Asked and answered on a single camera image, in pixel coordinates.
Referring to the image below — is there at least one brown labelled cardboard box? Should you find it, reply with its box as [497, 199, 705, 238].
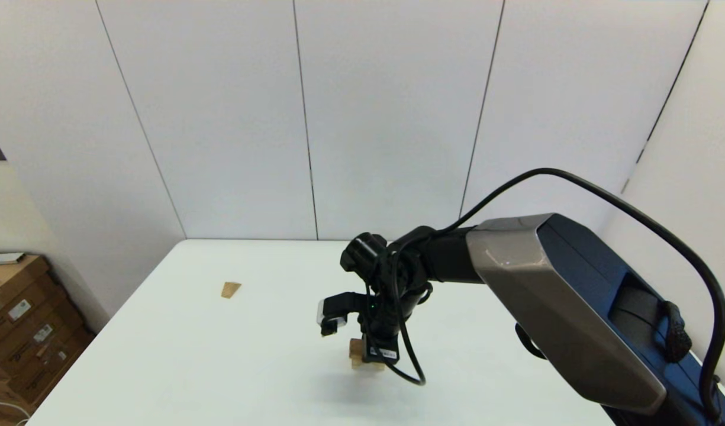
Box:
[0, 256, 67, 332]
[0, 299, 85, 363]
[0, 328, 96, 409]

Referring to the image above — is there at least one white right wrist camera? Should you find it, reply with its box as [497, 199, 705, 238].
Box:
[317, 294, 363, 338]

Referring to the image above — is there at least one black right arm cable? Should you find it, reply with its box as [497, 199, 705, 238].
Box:
[362, 168, 725, 424]

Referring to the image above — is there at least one thin white floor cable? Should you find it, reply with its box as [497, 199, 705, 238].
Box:
[0, 398, 31, 426]

